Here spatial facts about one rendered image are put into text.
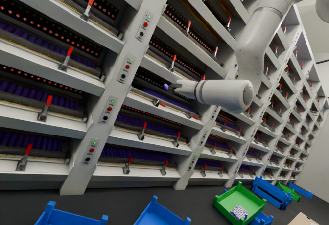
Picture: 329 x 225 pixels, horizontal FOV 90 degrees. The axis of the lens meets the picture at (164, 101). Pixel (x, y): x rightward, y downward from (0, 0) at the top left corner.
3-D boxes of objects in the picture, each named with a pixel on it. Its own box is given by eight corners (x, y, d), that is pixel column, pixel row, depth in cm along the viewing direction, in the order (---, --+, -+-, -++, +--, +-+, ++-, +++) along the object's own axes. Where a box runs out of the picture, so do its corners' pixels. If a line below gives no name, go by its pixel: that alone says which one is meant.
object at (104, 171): (176, 181, 112) (189, 168, 108) (87, 181, 74) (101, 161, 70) (165, 157, 127) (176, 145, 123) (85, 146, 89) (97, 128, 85)
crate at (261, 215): (269, 227, 116) (274, 217, 116) (259, 233, 103) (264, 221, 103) (232, 196, 139) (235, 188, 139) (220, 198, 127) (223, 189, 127)
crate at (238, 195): (240, 231, 96) (243, 220, 94) (213, 205, 112) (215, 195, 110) (264, 209, 113) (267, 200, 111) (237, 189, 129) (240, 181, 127)
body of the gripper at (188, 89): (215, 86, 61) (192, 85, 70) (198, 76, 55) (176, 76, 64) (209, 105, 60) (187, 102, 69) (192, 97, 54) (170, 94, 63)
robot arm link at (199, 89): (219, 85, 59) (212, 85, 62) (205, 76, 54) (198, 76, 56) (213, 107, 58) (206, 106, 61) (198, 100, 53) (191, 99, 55)
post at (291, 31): (230, 187, 160) (303, 27, 156) (225, 187, 154) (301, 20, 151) (214, 174, 176) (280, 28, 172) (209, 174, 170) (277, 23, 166)
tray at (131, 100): (199, 129, 111) (209, 120, 108) (120, 103, 74) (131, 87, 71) (185, 111, 126) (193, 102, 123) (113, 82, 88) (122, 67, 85)
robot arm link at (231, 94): (220, 87, 60) (206, 75, 54) (259, 88, 49) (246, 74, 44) (213, 108, 58) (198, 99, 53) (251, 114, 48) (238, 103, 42)
